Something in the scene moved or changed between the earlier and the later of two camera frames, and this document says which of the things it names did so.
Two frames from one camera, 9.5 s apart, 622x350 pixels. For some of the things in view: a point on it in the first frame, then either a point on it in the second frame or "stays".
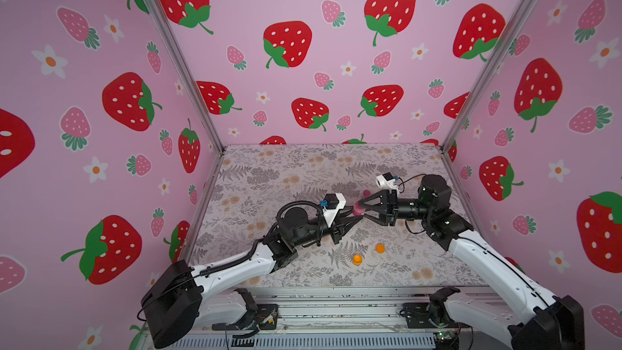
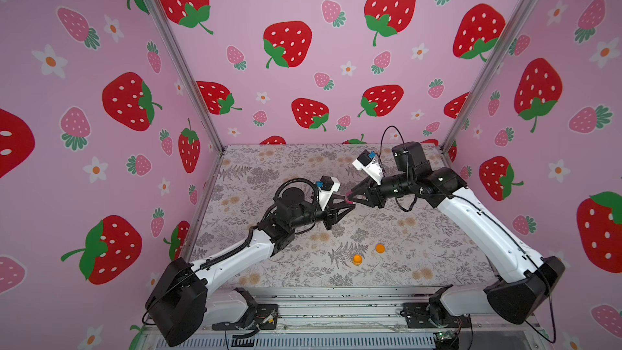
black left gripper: (337, 231) to (327, 215)
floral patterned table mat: (251, 183) stays
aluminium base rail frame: (328, 318) stays
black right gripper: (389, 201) to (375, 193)
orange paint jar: (357, 259) stays
